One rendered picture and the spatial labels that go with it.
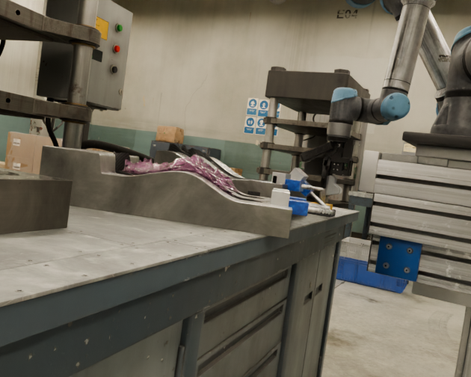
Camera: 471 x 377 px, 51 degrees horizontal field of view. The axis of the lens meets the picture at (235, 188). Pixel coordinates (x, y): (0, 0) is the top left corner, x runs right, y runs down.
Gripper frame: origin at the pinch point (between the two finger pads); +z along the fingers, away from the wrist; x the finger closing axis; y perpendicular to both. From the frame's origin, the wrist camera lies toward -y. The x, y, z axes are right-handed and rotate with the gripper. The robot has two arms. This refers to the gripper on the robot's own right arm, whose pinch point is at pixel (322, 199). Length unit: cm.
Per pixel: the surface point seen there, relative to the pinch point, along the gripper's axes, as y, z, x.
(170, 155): -35, -7, -38
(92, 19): -76, -47, -28
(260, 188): -7.7, -2.2, -38.5
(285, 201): 6, -2, -61
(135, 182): -20, -2, -75
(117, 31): -88, -52, 2
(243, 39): -320, -223, 646
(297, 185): 0.5, -4.3, -33.8
